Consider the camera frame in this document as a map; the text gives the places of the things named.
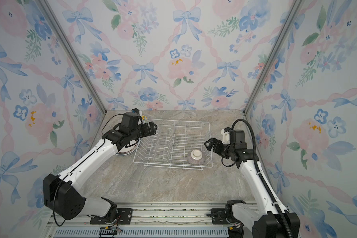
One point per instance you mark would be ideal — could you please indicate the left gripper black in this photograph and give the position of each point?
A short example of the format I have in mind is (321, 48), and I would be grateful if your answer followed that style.
(148, 132)

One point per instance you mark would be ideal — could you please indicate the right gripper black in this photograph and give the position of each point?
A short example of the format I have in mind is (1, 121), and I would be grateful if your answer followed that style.
(213, 141)

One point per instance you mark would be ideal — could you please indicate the grey striped ceramic bowl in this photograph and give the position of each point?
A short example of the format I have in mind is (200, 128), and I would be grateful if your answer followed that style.
(195, 157)

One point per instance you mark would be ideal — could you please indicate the white plate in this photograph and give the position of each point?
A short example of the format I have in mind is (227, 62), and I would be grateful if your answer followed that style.
(127, 150)

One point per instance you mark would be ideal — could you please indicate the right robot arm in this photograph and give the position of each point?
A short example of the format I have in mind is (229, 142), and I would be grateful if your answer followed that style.
(272, 219)

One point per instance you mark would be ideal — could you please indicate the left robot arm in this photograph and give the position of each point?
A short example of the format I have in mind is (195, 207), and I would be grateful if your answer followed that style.
(61, 192)

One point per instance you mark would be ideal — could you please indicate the white vent grille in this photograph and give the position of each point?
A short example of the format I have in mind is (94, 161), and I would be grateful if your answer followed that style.
(143, 232)

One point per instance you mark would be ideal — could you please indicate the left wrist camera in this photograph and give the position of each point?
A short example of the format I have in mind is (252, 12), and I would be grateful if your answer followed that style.
(137, 111)

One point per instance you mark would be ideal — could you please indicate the white wire dish rack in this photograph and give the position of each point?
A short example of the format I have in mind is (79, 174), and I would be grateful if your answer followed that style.
(172, 143)

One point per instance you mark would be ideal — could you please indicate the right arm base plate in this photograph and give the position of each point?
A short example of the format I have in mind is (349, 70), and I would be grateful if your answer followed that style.
(221, 216)

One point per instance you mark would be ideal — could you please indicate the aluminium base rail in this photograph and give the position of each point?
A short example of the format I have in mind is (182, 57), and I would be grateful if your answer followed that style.
(154, 214)

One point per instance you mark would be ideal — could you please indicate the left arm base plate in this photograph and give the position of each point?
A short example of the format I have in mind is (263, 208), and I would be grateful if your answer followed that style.
(120, 216)

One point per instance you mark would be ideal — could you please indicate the left aluminium corner post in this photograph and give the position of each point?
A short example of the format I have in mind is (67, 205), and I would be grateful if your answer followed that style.
(47, 11)

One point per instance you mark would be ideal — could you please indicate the aluminium corner post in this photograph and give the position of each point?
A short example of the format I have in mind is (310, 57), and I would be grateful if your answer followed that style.
(284, 32)
(47, 11)

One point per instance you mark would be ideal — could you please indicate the right aluminium corner post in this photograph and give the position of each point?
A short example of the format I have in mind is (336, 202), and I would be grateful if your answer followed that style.
(284, 32)

